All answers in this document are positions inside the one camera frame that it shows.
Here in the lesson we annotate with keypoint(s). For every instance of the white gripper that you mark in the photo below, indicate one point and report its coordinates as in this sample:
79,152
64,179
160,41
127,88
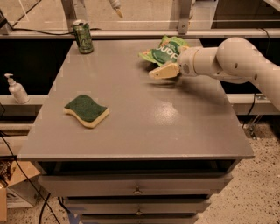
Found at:
187,63

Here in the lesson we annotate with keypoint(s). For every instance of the green rice chip bag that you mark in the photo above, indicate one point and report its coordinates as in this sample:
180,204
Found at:
167,51

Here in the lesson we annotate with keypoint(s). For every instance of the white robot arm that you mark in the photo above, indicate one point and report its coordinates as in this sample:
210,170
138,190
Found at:
235,60

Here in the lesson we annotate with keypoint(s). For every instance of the green soda can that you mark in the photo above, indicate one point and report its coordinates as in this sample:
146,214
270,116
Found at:
82,35

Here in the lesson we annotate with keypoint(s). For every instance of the white hanging tool tip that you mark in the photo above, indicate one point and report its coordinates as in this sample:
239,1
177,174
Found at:
116,6

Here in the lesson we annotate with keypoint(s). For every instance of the green and yellow sponge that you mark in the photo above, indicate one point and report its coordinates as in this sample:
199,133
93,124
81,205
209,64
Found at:
86,111

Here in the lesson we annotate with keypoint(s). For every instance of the grey top drawer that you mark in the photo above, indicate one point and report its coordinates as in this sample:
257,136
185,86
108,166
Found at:
135,184

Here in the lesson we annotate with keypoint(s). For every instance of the grey drawer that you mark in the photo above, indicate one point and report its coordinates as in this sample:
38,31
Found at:
135,184
139,219
135,205

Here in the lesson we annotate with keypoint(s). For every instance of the grey middle drawer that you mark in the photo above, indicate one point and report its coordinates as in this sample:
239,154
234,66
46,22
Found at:
135,205

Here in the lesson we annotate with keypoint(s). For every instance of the white pump bottle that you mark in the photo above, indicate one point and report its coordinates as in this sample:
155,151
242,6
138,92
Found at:
17,90

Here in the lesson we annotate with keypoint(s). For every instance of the grey bottom drawer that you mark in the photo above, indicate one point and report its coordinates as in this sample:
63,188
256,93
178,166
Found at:
139,219

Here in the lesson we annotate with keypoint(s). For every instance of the cardboard box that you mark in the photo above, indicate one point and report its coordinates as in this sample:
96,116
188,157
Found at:
22,190

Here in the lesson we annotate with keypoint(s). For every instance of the grey metal bracket post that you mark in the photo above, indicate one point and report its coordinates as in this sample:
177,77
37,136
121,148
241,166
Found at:
185,7

